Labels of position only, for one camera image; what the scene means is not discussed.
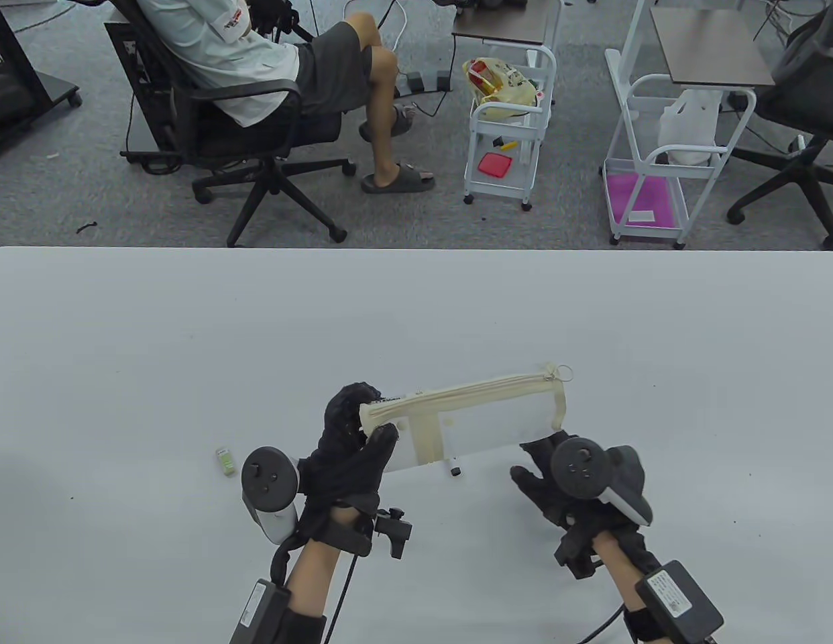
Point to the person's right hand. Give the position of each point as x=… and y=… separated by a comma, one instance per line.
x=540, y=484

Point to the person's left hand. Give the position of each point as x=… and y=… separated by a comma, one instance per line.
x=343, y=469

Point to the translucent cream-trimmed pencil pouch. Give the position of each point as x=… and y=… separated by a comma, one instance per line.
x=497, y=422

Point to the small green eraser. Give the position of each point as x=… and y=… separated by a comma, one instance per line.
x=225, y=461

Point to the black box on right forearm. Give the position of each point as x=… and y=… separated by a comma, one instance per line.
x=678, y=600

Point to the person's left forearm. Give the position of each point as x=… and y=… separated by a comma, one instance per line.
x=312, y=577

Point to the person's right forearm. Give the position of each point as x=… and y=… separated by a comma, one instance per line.
x=618, y=570

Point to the black box on left forearm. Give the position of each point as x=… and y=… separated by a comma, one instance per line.
x=252, y=614

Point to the white and black right controller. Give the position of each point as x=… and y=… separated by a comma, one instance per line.
x=577, y=469

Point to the white and black controller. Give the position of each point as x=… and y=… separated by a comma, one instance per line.
x=577, y=469
x=269, y=473

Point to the white and black left controller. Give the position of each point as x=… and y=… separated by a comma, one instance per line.
x=269, y=473

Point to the large white rolling cart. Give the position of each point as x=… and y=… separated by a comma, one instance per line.
x=648, y=233

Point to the small white card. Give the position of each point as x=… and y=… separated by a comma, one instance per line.
x=641, y=216

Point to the small white rolling cart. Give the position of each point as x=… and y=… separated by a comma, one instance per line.
x=500, y=193

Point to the grey slipper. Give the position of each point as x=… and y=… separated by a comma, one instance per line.
x=398, y=180
x=398, y=122

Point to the magenta mat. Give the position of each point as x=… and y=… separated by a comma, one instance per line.
x=641, y=194

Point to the red lidded container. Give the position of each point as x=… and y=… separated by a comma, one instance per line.
x=495, y=164

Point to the yellow and black tool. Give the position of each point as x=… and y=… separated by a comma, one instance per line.
x=505, y=144

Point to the small black floor scrap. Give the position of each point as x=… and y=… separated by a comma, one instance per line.
x=86, y=227

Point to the white plastic bag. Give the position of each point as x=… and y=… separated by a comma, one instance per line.
x=688, y=131

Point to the grey foot pedal strip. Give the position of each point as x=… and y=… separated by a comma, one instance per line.
x=423, y=82

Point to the yellow plastic bag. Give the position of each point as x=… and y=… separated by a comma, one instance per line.
x=500, y=87

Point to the black computer tower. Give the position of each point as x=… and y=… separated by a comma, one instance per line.
x=125, y=67

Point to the black mesh office chair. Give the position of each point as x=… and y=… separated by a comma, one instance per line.
x=802, y=100

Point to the large brown top desk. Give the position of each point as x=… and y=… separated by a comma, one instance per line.
x=711, y=47

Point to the black rolling stand base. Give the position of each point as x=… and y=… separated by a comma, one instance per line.
x=14, y=100

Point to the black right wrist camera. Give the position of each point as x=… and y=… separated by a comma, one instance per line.
x=574, y=553

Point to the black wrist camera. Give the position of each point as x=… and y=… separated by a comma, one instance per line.
x=574, y=553
x=393, y=533

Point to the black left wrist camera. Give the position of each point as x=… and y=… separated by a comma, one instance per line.
x=393, y=533

